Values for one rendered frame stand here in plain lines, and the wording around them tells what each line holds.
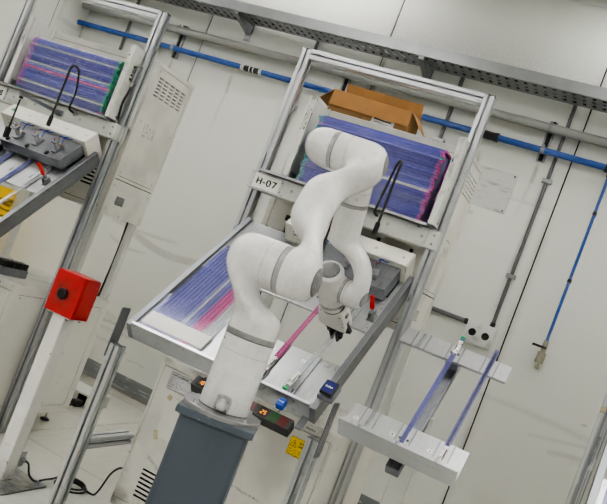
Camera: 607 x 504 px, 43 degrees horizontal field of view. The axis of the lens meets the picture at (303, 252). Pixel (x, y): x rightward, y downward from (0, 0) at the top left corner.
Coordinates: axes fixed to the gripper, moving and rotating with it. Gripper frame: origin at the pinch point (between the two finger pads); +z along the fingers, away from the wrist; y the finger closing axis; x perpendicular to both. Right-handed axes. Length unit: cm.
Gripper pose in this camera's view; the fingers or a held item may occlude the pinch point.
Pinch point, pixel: (336, 333)
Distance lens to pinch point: 247.7
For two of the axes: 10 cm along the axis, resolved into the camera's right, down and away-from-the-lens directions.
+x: -5.5, 6.6, -5.2
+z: 0.9, 6.6, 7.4
